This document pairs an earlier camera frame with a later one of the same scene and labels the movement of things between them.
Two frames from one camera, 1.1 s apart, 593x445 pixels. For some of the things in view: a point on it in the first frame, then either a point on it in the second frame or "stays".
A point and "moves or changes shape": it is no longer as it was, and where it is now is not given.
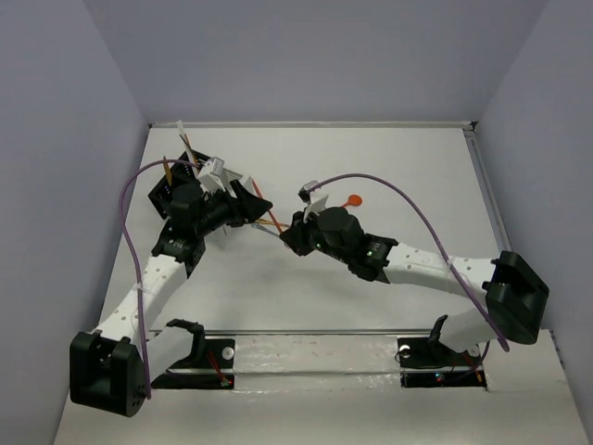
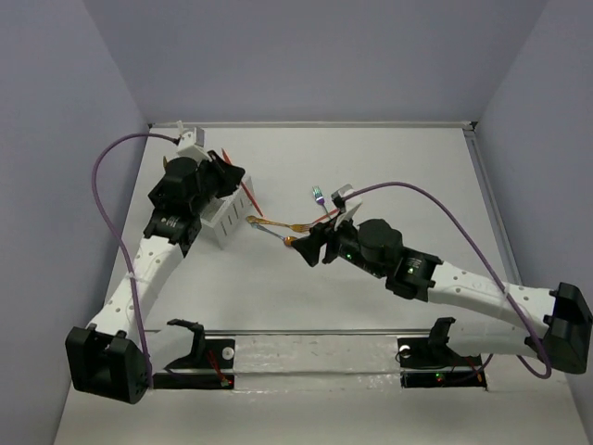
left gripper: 237,211 → 216,175
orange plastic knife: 270,211 moves or changes shape
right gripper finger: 297,219 → 323,232
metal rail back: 312,124 stays
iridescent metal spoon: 256,225 stays
